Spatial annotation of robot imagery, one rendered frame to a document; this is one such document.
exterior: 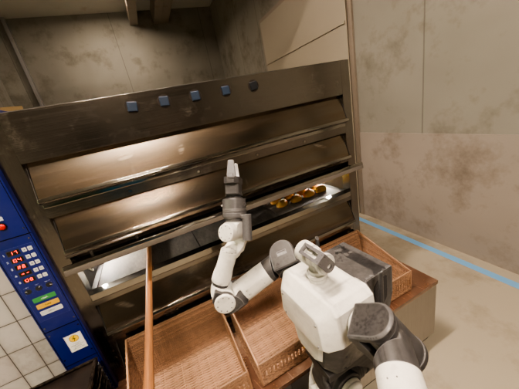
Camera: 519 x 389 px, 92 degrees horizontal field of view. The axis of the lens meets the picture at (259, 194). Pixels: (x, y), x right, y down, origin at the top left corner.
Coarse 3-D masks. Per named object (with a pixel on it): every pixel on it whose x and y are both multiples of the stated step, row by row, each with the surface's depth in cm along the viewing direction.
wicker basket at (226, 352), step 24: (192, 312) 154; (168, 336) 149; (192, 336) 153; (216, 336) 159; (192, 360) 150; (216, 360) 147; (240, 360) 134; (168, 384) 139; (192, 384) 136; (216, 384) 134; (240, 384) 123
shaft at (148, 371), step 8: (152, 296) 118; (152, 304) 112; (152, 312) 108; (152, 320) 103; (152, 328) 99; (144, 336) 95; (152, 336) 95; (144, 344) 91; (152, 344) 91; (144, 352) 88; (152, 352) 88; (144, 360) 85; (152, 360) 85; (144, 368) 82; (152, 368) 82; (144, 376) 79; (152, 376) 79; (144, 384) 77; (152, 384) 77
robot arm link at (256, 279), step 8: (248, 272) 97; (256, 272) 94; (264, 272) 94; (232, 280) 102; (240, 280) 96; (248, 280) 94; (256, 280) 93; (264, 280) 94; (272, 280) 95; (232, 288) 95; (240, 288) 94; (248, 288) 93; (256, 288) 94; (264, 288) 96; (224, 296) 90; (232, 296) 91; (240, 296) 92; (248, 296) 94; (216, 304) 90; (224, 304) 91; (232, 304) 91; (240, 304) 92; (224, 312) 91; (232, 312) 92
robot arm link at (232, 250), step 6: (240, 240) 96; (228, 246) 97; (234, 246) 97; (240, 246) 96; (222, 252) 92; (228, 252) 92; (234, 252) 94; (240, 252) 95; (228, 258) 91; (234, 258) 93
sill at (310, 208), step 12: (348, 192) 193; (312, 204) 185; (324, 204) 186; (288, 216) 174; (252, 228) 166; (264, 228) 168; (216, 240) 161; (192, 252) 152; (204, 252) 153; (156, 264) 147; (168, 264) 145; (180, 264) 148; (132, 276) 140; (144, 276) 140; (96, 288) 136; (108, 288) 134; (120, 288) 136
